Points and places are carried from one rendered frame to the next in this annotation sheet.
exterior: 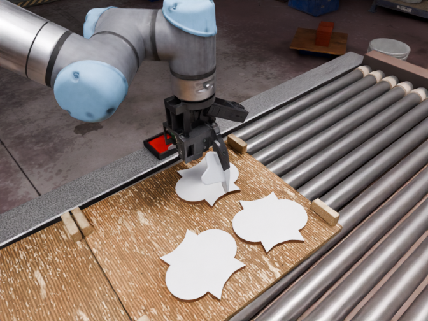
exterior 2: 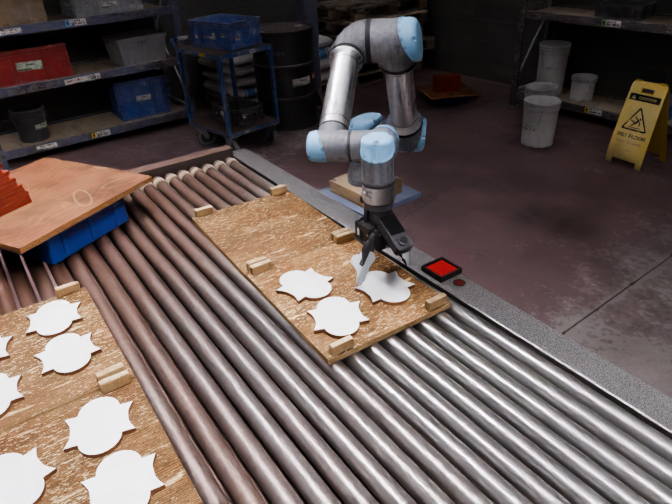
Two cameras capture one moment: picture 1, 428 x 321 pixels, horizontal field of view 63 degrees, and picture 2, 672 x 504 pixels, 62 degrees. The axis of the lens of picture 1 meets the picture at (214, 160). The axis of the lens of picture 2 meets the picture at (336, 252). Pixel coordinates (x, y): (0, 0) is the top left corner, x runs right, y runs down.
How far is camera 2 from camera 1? 1.30 m
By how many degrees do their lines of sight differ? 74
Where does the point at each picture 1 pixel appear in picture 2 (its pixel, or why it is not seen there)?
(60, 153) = (643, 335)
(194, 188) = (373, 279)
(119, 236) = (333, 254)
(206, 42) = (364, 164)
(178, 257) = (309, 274)
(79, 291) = (297, 246)
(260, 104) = (541, 337)
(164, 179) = (388, 268)
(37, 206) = not seen: hidden behind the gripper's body
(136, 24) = not seen: hidden behind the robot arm
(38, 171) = (600, 323)
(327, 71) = not seen: outside the picture
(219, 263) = (301, 290)
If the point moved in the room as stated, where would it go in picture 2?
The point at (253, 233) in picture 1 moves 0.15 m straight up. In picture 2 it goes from (324, 305) to (320, 251)
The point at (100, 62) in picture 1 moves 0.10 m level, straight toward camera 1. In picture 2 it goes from (318, 135) to (276, 140)
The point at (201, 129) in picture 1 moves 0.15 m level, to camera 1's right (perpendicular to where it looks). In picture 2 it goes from (368, 226) to (366, 259)
